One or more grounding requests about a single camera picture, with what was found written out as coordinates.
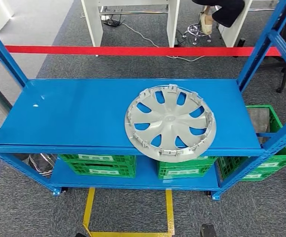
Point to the blue metal shelf rack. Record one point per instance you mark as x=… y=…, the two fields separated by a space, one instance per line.
x=84 y=111

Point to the grey wheel hubcap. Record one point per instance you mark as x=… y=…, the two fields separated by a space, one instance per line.
x=170 y=124

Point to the red barrier belt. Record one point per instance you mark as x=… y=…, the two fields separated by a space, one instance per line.
x=133 y=51

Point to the black power strip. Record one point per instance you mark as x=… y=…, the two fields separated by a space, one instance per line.
x=112 y=22

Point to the chrome base stool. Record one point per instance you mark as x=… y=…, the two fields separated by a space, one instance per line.
x=197 y=31

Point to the white desk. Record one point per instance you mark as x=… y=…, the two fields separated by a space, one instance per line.
x=93 y=23
x=234 y=32

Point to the person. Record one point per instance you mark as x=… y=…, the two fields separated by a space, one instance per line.
x=226 y=13

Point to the chrome stanchion post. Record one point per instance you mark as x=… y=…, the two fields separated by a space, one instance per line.
x=41 y=163

